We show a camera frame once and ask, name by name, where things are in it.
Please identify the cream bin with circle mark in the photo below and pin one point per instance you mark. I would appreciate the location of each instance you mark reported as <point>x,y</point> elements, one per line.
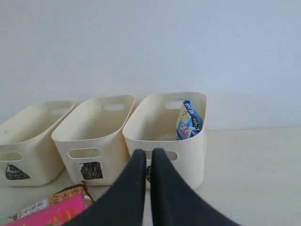
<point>153,124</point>

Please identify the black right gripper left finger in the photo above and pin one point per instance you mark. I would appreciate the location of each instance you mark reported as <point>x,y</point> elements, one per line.
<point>123,203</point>

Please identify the cream bin with square mark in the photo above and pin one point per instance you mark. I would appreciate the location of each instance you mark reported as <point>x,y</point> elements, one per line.
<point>90,140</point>

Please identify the orange instant noodle packet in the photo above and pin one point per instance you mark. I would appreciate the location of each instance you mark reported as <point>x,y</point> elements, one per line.
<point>66,193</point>

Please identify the pink Lays chips can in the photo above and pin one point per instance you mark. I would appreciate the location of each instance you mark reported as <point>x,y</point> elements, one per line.
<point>44,214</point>

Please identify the cream bin with triangle mark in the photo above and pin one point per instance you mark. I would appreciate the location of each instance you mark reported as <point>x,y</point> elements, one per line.
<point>28,154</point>

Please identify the blue instant noodle packet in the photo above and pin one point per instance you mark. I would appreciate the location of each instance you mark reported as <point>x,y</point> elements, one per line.
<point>189,123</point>

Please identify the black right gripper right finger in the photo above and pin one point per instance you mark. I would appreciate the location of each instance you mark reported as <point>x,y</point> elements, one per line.
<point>174,202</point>

